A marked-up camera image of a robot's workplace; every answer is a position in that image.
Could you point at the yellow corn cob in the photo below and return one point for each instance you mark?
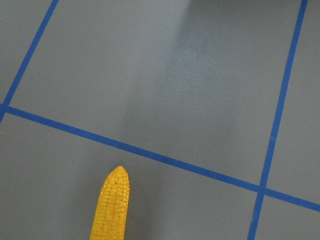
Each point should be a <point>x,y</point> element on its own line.
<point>109,222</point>

